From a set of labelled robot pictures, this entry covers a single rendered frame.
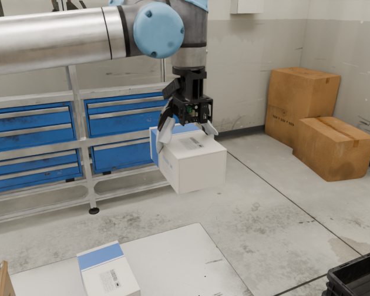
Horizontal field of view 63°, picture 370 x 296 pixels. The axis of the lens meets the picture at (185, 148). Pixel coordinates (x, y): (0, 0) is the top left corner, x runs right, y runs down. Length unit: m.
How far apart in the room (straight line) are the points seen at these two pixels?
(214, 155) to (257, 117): 3.19
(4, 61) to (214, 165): 0.44
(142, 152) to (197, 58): 1.75
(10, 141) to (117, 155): 0.70
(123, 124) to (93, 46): 1.76
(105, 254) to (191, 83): 0.56
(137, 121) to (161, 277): 1.45
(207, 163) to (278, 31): 3.17
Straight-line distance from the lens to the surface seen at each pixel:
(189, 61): 0.63
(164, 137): 0.69
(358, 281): 1.41
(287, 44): 3.87
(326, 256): 2.23
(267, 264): 2.05
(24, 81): 2.96
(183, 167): 0.65
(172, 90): 0.70
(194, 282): 0.97
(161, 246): 1.07
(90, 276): 0.89
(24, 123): 2.16
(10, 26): 0.48
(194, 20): 0.63
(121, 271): 0.89
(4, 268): 0.84
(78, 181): 2.31
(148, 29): 0.46
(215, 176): 0.70
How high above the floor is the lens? 1.43
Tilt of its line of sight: 25 degrees down
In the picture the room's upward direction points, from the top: straight up
